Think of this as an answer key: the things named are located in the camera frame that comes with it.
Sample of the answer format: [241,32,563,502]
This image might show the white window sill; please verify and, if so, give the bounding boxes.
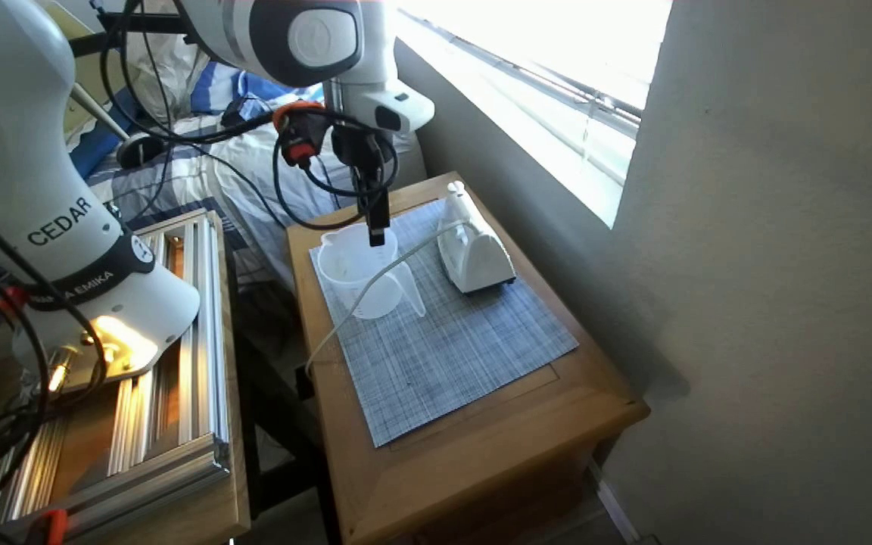
[392,6,633,230]

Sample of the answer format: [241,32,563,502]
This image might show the aluminium extrusion profiles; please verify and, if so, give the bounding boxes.
[0,205,236,533]

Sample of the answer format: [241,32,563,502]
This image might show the translucent plastic measuring jug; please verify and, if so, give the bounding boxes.
[310,224,431,324]

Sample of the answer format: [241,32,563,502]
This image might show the orange clamp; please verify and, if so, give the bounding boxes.
[32,506,72,545]

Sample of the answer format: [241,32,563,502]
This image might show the white iron power cord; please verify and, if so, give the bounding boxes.
[301,224,461,373]

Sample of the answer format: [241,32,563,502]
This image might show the grey woven placemat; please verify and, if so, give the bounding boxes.
[308,197,581,452]

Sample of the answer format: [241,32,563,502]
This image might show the plaid and white bed blanket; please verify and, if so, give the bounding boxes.
[82,54,431,296]

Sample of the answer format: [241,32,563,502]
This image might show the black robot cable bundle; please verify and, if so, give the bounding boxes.
[95,0,400,234]

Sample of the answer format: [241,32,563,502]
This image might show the wooden side table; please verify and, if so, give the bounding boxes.
[280,170,654,545]

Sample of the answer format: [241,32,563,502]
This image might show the white clothes iron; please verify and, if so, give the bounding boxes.
[433,180,521,296]

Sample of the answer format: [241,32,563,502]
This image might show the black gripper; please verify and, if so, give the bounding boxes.
[326,121,400,252]

